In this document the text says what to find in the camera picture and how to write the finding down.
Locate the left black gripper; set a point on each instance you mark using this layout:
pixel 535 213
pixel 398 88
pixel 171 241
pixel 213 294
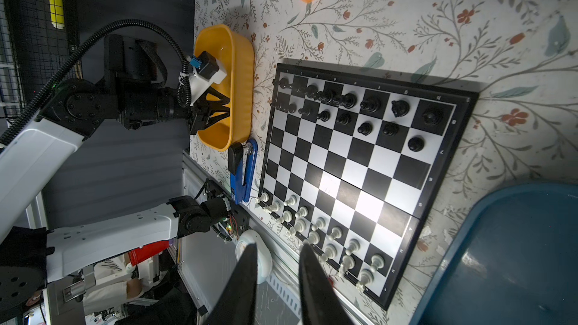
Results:
pixel 208 110

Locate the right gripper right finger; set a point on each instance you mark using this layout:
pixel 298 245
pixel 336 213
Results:
pixel 319 303

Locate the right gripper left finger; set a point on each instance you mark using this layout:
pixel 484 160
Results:
pixel 237 302

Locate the blue stapler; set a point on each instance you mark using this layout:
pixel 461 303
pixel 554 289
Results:
pixel 242 160

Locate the yellow plastic tray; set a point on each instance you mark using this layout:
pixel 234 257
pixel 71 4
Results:
pixel 236 53

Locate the black white chessboard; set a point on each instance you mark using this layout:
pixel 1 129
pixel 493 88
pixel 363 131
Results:
pixel 353 164

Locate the teal plastic tray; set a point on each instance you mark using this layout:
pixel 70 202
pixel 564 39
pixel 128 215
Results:
pixel 513 261

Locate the black wire basket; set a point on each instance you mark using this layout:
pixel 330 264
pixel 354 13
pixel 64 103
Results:
pixel 37 37

